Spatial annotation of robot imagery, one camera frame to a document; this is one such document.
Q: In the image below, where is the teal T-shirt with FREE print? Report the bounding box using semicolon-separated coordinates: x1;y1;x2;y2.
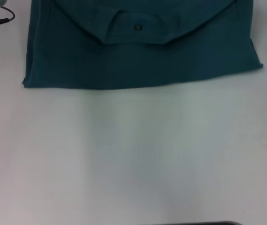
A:
22;0;264;90

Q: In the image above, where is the dark robot torso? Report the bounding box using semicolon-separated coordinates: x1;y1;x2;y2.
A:
202;221;239;225

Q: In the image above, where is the black cable of left connector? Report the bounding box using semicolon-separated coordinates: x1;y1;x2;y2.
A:
0;6;16;23

